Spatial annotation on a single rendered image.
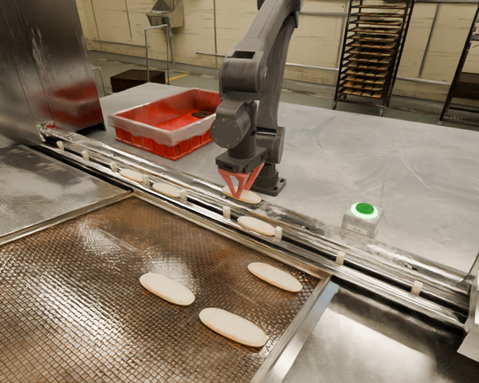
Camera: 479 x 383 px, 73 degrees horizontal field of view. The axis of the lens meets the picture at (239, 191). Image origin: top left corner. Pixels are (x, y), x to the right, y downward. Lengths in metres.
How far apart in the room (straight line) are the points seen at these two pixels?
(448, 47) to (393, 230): 4.21
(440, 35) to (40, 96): 4.45
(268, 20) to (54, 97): 0.81
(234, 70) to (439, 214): 0.65
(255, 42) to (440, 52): 4.39
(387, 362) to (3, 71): 1.20
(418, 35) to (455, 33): 0.38
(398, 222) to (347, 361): 0.42
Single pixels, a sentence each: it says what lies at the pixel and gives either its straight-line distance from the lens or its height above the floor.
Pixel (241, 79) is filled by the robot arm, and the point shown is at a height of 1.18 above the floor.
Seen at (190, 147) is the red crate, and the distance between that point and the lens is 1.15.
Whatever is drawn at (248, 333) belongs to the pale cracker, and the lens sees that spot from 0.47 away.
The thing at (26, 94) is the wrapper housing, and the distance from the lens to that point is 1.27.
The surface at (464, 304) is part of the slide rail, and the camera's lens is 0.71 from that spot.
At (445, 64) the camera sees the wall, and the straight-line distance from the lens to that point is 4.98.
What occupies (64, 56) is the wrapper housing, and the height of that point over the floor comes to 1.12.
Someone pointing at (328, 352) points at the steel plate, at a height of 0.82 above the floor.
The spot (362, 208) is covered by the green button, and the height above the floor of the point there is 0.91.
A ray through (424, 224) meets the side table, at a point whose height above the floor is 0.82.
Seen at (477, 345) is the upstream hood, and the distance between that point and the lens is 0.62.
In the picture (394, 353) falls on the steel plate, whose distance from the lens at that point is 0.63.
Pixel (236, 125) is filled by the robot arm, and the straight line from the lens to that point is 0.55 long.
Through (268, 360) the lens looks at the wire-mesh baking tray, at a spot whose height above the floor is 0.93.
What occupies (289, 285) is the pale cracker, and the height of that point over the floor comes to 0.91.
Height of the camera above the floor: 1.32
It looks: 32 degrees down
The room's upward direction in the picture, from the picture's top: straight up
